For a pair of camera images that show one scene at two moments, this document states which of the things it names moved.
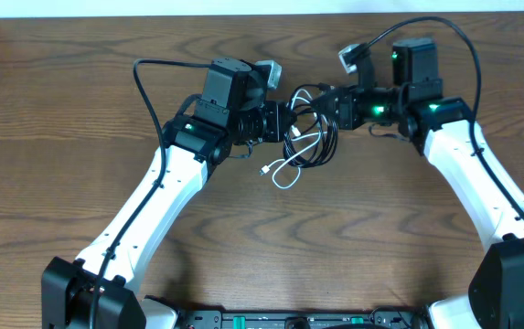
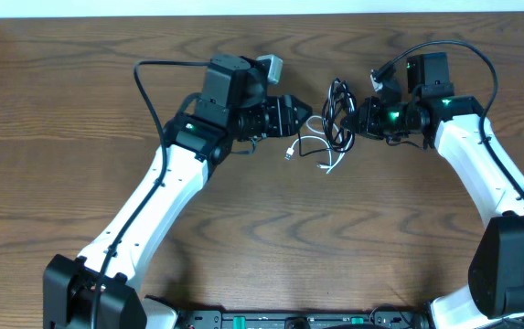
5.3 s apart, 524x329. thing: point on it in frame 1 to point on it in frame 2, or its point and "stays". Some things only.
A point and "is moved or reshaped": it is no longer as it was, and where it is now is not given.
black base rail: (299, 319) stays
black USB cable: (305, 113) is moved or reshaped
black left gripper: (284, 121) stays
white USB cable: (311, 143) to (290, 152)
